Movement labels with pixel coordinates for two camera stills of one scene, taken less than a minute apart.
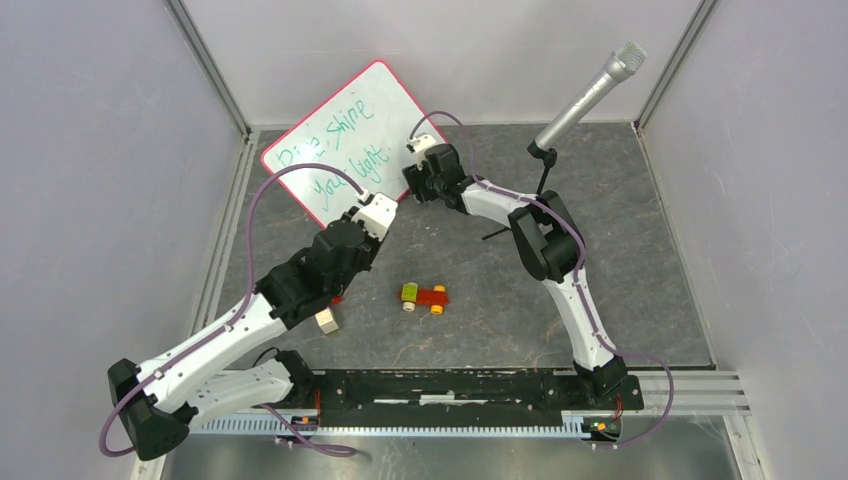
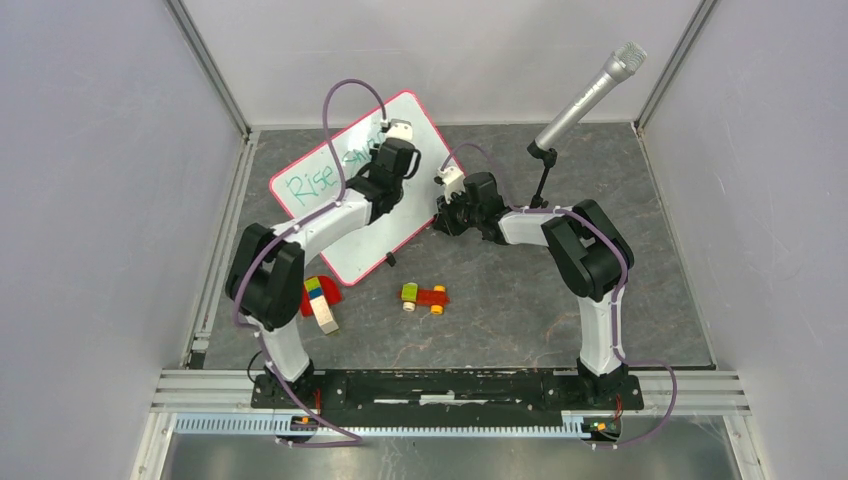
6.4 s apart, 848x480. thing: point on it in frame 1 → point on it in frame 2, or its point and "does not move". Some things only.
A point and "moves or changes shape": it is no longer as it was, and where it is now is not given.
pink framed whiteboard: x=362 y=130 moves or changes shape
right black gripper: x=415 y=176 → x=444 y=221
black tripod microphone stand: x=549 y=157 does not move
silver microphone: x=623 y=62 does not move
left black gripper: x=373 y=244 → x=374 y=154
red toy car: x=411 y=296 does not move
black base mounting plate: x=459 y=398 does not move
